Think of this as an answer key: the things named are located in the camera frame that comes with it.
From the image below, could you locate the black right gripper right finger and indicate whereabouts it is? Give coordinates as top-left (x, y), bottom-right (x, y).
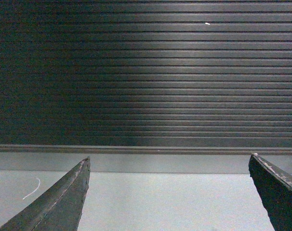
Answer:
top-left (248, 154), bottom-right (292, 231)

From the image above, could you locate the black slatted checkout counter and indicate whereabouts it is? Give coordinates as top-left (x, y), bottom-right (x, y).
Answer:
top-left (0, 0), bottom-right (292, 173)

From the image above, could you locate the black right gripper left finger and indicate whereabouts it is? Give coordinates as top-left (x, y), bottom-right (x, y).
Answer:
top-left (0, 157), bottom-right (91, 231)

